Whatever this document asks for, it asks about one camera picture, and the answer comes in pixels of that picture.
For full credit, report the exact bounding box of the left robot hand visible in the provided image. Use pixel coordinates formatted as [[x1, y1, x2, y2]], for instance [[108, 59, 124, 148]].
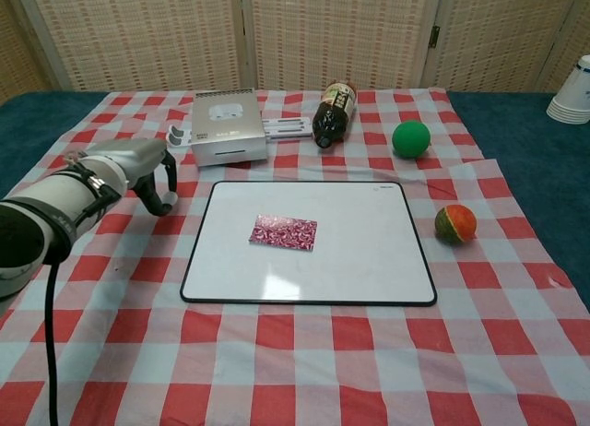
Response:
[[91, 137, 180, 218]]

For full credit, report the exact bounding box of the white board with black rim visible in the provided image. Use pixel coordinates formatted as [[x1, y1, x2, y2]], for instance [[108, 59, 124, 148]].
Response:
[[180, 181, 438, 306]]

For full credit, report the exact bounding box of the silver cardboard box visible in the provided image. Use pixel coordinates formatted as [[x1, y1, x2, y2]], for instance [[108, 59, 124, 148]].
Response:
[[190, 87, 269, 168]]

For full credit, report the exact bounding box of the woven folding screen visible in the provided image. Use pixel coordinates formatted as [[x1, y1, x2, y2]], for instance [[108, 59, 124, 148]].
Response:
[[0, 0, 590, 96]]

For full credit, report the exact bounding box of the white folding stand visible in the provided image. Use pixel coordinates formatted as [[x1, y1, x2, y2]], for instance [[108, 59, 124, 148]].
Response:
[[166, 115, 315, 149]]

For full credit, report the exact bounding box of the dark brown drink bottle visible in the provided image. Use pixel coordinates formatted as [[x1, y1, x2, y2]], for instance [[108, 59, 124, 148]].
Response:
[[312, 79, 359, 149]]

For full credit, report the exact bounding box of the red white checkered tablecloth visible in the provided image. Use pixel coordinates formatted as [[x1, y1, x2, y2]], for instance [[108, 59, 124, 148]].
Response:
[[0, 87, 590, 426]]

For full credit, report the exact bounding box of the green ball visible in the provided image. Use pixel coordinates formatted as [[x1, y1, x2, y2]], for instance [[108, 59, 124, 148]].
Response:
[[391, 120, 431, 160]]

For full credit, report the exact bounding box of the orange and green pumpkin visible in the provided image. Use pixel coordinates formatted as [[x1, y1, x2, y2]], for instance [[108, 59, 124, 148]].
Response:
[[434, 203, 478, 246]]

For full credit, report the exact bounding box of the teal table cover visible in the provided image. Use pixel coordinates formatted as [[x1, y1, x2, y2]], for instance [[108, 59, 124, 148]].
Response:
[[0, 89, 590, 308]]

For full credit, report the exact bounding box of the stack of white paper cups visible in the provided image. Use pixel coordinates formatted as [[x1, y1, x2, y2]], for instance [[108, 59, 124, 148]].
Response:
[[546, 54, 590, 125]]

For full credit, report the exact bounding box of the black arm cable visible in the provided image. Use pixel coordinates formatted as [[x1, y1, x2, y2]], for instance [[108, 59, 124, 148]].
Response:
[[42, 253, 65, 426]]

